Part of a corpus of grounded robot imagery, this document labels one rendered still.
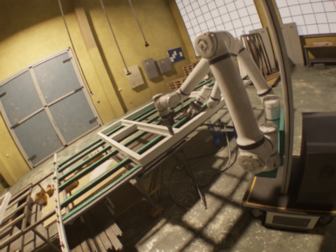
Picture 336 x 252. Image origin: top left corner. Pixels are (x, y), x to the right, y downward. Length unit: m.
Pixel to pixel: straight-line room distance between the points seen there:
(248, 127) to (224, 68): 0.29
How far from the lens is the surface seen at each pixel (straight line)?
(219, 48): 0.73
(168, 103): 1.12
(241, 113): 0.76
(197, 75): 1.03
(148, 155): 1.24
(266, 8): 0.96
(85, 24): 8.25
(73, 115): 7.54
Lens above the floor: 1.49
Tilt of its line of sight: 21 degrees down
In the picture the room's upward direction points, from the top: 21 degrees counter-clockwise
